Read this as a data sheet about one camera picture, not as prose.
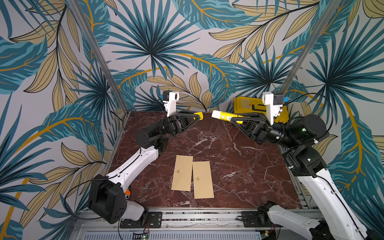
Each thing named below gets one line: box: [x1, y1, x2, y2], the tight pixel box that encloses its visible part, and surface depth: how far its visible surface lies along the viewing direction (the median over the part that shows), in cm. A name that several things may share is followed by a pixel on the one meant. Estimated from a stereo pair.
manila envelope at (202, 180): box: [192, 161, 215, 199], surface depth 88 cm
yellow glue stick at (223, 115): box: [211, 110, 244, 122], surface depth 45 cm
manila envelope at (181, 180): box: [171, 155, 194, 192], surface depth 91 cm
